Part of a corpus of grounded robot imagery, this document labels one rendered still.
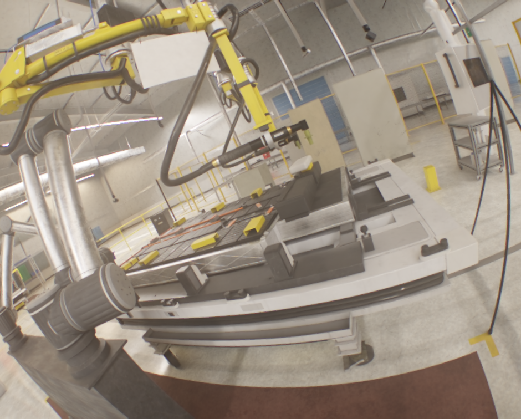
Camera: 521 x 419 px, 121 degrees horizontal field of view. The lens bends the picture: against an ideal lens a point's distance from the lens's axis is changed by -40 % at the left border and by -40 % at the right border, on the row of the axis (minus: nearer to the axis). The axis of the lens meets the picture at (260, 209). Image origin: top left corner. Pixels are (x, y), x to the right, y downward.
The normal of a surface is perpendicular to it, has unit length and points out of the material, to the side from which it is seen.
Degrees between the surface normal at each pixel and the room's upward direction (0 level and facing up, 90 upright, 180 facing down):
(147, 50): 90
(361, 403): 0
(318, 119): 90
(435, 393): 0
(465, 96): 90
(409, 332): 0
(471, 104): 90
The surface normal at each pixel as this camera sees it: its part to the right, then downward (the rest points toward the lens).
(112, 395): 0.90, -0.34
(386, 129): -0.29, 0.35
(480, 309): -0.40, -0.89
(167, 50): 0.46, 0.00
